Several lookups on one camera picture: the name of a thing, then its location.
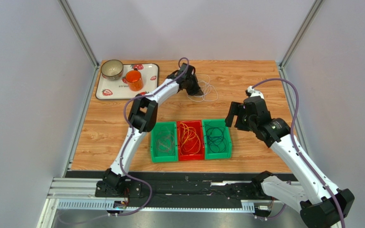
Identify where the white cable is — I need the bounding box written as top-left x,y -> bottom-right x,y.
187,74 -> 219,103

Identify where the blue cable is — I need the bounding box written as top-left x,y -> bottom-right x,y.
204,124 -> 229,154

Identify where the yellow cable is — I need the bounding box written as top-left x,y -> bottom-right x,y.
179,122 -> 204,155

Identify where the orange cable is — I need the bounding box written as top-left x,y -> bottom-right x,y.
179,124 -> 203,156

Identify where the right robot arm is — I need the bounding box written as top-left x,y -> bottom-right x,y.
225,96 -> 355,228

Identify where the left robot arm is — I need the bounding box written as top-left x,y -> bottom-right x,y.
96,63 -> 201,197

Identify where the right green plastic bin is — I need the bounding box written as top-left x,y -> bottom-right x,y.
202,119 -> 232,160

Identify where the green plastic bin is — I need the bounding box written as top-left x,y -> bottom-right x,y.
202,119 -> 232,160
150,122 -> 178,163

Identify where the red plastic bin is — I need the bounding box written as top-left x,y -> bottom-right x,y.
177,120 -> 205,161

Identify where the orange glass cup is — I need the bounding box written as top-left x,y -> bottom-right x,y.
125,69 -> 144,91

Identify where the left green plastic bin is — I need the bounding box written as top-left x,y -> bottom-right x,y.
150,122 -> 178,163

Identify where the white strawberry tray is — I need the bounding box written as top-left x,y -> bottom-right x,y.
96,63 -> 160,100

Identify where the ceramic bowl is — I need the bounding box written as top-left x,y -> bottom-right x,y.
101,59 -> 124,80

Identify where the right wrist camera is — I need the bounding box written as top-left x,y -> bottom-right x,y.
245,86 -> 264,99

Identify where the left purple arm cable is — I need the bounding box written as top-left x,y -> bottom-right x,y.
106,57 -> 190,219

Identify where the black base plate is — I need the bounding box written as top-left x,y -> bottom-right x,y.
94,173 -> 272,200

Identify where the aluminium frame rail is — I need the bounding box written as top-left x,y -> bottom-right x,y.
37,177 -> 343,228

